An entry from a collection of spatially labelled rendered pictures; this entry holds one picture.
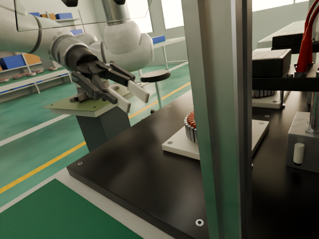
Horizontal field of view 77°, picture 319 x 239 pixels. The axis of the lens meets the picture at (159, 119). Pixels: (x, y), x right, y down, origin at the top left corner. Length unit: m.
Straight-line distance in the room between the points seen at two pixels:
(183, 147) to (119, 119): 0.71
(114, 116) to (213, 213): 0.87
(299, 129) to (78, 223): 0.33
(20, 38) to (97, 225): 0.47
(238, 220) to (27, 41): 0.59
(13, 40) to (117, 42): 0.41
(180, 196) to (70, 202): 0.18
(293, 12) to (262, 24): 0.56
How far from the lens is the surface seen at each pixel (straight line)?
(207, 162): 0.16
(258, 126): 0.42
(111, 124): 1.00
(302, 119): 0.36
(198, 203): 0.28
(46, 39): 0.65
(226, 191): 0.17
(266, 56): 0.31
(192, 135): 0.36
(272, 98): 0.55
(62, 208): 0.38
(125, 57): 0.91
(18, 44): 0.62
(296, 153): 0.32
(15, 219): 0.42
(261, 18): 5.19
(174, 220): 0.27
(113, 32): 0.90
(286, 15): 5.10
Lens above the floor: 0.98
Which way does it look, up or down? 23 degrees down
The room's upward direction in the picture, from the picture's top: 11 degrees counter-clockwise
